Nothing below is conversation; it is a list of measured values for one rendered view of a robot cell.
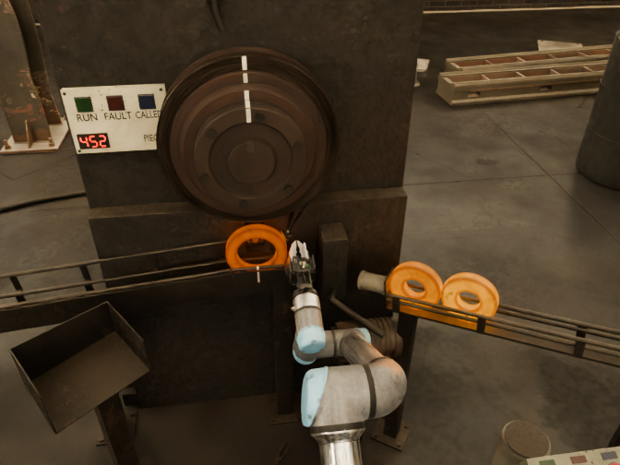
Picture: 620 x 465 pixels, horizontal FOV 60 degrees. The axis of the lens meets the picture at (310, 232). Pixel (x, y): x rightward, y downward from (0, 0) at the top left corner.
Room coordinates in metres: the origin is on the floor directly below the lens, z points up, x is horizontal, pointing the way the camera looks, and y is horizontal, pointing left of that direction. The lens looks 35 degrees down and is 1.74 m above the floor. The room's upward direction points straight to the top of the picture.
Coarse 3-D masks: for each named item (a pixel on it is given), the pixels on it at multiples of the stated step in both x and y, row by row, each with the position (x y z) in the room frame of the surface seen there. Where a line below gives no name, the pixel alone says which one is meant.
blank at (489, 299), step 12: (456, 276) 1.16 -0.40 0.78; (468, 276) 1.14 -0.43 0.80; (480, 276) 1.14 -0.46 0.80; (444, 288) 1.15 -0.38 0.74; (456, 288) 1.14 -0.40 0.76; (468, 288) 1.12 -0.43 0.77; (480, 288) 1.11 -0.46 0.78; (492, 288) 1.11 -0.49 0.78; (444, 300) 1.15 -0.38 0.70; (456, 300) 1.14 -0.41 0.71; (480, 300) 1.11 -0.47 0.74; (492, 300) 1.09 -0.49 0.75; (480, 312) 1.10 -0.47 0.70; (492, 312) 1.09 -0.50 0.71
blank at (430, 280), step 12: (408, 264) 1.22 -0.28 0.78; (420, 264) 1.21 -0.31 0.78; (396, 276) 1.22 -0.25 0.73; (408, 276) 1.20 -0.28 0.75; (420, 276) 1.19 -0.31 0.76; (432, 276) 1.17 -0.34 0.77; (396, 288) 1.21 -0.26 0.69; (408, 288) 1.22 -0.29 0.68; (432, 288) 1.17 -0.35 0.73; (432, 300) 1.17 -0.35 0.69
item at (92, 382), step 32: (96, 320) 1.09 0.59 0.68; (32, 352) 0.97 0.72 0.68; (64, 352) 1.02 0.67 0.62; (96, 352) 1.04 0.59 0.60; (128, 352) 1.03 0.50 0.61; (32, 384) 0.83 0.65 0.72; (64, 384) 0.94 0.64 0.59; (96, 384) 0.93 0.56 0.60; (128, 384) 0.93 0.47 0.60; (64, 416) 0.84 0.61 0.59; (128, 448) 0.96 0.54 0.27
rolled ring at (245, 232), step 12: (240, 228) 1.31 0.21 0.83; (252, 228) 1.30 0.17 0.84; (264, 228) 1.31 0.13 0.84; (228, 240) 1.31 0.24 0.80; (240, 240) 1.29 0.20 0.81; (276, 240) 1.30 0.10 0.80; (228, 252) 1.28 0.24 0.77; (276, 252) 1.31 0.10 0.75; (240, 264) 1.29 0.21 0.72; (252, 264) 1.32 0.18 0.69; (264, 264) 1.32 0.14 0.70; (276, 264) 1.30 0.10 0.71
